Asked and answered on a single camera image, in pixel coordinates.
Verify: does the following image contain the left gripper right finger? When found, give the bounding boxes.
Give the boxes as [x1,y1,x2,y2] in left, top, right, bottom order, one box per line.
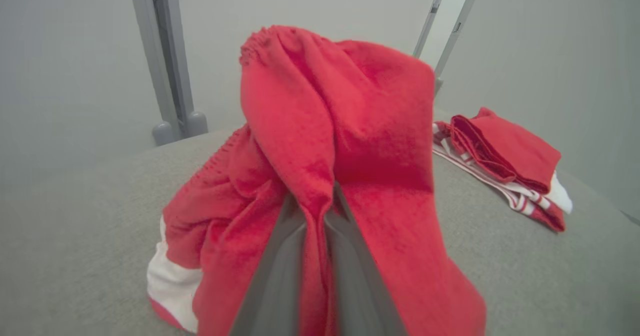
[324,181,409,336]

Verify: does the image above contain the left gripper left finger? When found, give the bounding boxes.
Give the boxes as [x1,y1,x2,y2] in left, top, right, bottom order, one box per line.
[229,194,308,336]

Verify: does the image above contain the red basketball shorts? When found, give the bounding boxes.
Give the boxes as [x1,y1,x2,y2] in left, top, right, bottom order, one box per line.
[146,25,488,336]

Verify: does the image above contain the red white basketball jersey shirt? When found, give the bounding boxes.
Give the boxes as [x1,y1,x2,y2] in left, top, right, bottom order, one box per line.
[431,107,574,233]

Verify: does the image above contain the grey partition post rounded feet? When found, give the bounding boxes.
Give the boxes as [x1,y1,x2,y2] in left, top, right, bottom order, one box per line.
[128,0,209,147]

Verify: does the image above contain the thin grey partition post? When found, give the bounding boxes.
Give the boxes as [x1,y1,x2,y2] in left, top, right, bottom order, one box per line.
[412,0,487,97]

